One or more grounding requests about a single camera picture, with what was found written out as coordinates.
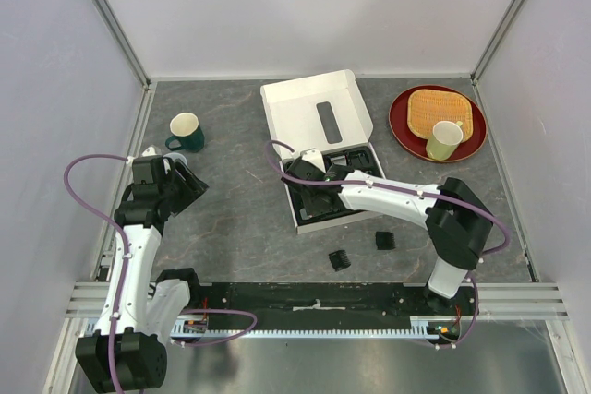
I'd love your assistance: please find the black comb guard front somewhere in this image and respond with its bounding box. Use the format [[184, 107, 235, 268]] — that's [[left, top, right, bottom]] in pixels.
[[328, 250, 351, 272]]

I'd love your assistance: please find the black comb guard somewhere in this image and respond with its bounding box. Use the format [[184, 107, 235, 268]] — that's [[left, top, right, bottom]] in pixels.
[[375, 231, 396, 251], [328, 250, 351, 272]]

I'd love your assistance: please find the white cardboard box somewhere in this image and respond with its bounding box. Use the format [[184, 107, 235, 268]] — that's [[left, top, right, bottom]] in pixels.
[[259, 69, 389, 235]]

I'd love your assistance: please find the silver black hair clipper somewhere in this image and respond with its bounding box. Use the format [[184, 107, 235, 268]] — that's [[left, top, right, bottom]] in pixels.
[[328, 155, 349, 169]]

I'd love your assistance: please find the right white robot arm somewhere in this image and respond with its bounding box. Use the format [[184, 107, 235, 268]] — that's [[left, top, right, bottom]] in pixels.
[[295, 169, 496, 315]]

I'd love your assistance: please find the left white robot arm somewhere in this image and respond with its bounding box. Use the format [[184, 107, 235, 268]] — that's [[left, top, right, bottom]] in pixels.
[[75, 155, 208, 393]]

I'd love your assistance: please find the black plastic tray insert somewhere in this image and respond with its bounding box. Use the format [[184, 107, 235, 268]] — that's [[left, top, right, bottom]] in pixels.
[[282, 145, 384, 234]]

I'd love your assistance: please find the clear plastic measuring cup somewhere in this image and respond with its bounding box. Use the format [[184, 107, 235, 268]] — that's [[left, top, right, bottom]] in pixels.
[[164, 152, 188, 166]]

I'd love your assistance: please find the dark green mug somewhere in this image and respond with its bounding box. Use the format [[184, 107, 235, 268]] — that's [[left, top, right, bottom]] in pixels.
[[164, 113, 205, 152]]

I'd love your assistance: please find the red round tray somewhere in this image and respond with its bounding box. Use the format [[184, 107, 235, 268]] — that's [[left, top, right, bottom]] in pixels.
[[389, 85, 487, 162]]

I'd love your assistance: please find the woven bamboo mat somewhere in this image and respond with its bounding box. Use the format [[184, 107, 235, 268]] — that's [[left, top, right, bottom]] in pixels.
[[407, 89, 474, 142]]

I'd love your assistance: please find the light green cup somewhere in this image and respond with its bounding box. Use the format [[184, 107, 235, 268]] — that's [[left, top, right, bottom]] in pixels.
[[426, 121, 464, 161]]

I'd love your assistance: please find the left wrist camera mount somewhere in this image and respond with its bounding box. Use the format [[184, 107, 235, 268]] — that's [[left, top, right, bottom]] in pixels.
[[126, 146, 162, 165]]

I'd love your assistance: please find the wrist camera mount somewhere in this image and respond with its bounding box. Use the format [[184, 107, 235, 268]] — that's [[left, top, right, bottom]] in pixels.
[[300, 149, 326, 173], [126, 146, 162, 165]]

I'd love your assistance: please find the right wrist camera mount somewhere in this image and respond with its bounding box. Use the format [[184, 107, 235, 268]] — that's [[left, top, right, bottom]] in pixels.
[[300, 149, 326, 173]]

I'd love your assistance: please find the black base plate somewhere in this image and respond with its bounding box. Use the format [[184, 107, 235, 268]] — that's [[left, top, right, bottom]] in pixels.
[[188, 282, 476, 331]]

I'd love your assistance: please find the white slotted cable duct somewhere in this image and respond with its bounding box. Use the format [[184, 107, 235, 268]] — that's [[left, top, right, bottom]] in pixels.
[[170, 318, 461, 342]]

